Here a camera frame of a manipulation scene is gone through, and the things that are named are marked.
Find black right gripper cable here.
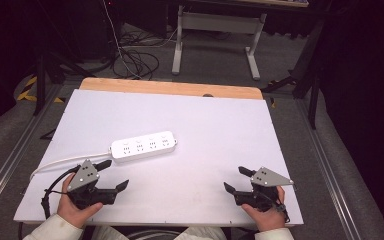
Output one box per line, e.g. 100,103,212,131
272,195,291,224

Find black floor cables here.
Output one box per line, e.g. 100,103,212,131
112,31,178,81

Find black metal stand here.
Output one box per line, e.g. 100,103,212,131
260,18,326,130
32,49,96,117

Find white board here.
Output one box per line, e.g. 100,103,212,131
13,88,305,228

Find thin white floor cable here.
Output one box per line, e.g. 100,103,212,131
101,0,142,80

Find aluminium floor rail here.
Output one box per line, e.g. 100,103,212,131
295,98,362,240
0,83,65,216

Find white metal table frame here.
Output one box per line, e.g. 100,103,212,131
171,4,268,81

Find wooden table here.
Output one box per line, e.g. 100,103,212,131
78,77,264,101

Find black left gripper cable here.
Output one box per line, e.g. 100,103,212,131
40,165,82,220

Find white power strip cable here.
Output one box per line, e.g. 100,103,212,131
29,152,113,181

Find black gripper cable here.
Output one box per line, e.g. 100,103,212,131
40,165,82,220
272,195,291,224

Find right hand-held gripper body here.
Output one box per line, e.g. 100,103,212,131
233,166,295,212

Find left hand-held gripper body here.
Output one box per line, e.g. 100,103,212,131
67,159,118,210

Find person's left hand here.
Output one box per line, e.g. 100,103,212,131
56,172,104,230

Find white power strip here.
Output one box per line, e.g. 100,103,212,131
109,130,179,164

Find person's right hand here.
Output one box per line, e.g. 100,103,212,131
241,185,290,233

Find yellow and black floor tape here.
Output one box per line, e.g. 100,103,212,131
16,75,65,104

